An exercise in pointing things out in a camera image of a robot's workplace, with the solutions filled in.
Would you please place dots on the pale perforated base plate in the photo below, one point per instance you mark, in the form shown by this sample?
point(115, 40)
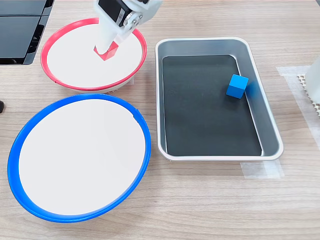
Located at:
point(307, 87)

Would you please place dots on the black tray mat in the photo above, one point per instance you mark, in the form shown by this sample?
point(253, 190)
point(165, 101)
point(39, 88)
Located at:
point(195, 112)

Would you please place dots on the small black object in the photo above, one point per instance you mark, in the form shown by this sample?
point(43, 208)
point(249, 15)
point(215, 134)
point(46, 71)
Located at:
point(1, 106)

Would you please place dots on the red cube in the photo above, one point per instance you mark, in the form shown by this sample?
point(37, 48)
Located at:
point(111, 53)

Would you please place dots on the black plastic case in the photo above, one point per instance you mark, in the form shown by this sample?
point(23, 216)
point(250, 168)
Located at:
point(17, 37)

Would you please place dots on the red-rimmed white plate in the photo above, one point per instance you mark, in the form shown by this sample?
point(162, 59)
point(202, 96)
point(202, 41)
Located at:
point(82, 70)

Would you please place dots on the clear tape sheet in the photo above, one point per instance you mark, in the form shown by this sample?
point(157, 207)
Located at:
point(295, 100)

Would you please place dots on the blue cube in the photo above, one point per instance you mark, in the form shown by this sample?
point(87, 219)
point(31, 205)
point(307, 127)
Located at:
point(236, 86)

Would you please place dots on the steel tray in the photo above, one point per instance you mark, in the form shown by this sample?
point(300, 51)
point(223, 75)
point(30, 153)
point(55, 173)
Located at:
point(271, 140)

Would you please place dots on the blue-rimmed white plate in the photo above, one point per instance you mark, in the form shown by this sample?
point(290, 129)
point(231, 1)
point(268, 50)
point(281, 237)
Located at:
point(80, 157)

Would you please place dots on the clear tape strip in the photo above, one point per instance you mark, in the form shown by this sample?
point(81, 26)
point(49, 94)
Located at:
point(262, 169)

